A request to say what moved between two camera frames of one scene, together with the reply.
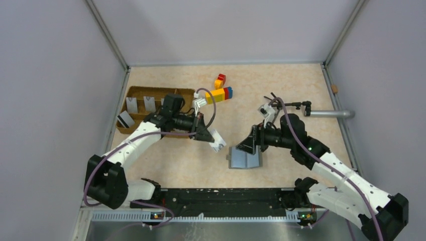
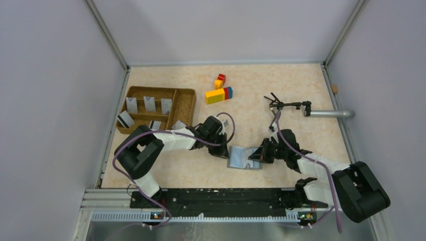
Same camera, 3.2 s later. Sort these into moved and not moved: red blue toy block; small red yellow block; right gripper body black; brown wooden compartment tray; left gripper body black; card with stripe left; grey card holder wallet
Moved: left gripper body black; right gripper body black
Not moved: small red yellow block; red blue toy block; brown wooden compartment tray; card with stripe left; grey card holder wallet
